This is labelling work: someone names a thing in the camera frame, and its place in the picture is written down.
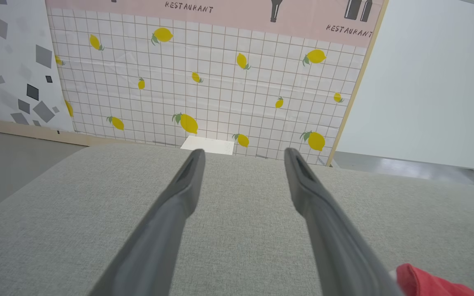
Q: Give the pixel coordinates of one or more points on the lemon print partition panel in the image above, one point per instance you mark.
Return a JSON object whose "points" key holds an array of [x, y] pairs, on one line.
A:
{"points": [[220, 82]]}

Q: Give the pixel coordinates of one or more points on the white rectangular box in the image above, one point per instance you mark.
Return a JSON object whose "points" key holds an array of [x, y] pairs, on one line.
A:
{"points": [[208, 145]]}

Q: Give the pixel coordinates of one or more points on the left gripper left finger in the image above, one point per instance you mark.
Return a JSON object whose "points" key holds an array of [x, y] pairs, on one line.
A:
{"points": [[167, 222]]}

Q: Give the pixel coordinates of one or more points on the terrazzo print partition panel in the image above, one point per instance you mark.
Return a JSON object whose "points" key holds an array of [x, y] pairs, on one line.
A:
{"points": [[10, 61]]}

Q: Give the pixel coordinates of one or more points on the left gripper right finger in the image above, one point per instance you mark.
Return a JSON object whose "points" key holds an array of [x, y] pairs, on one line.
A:
{"points": [[327, 230]]}

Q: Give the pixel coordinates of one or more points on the red and white jersey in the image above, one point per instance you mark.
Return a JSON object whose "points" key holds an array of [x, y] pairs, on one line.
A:
{"points": [[430, 283]]}

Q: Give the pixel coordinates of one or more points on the grey fabric sofa cushion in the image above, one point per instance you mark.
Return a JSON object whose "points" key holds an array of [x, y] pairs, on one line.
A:
{"points": [[241, 230]]}

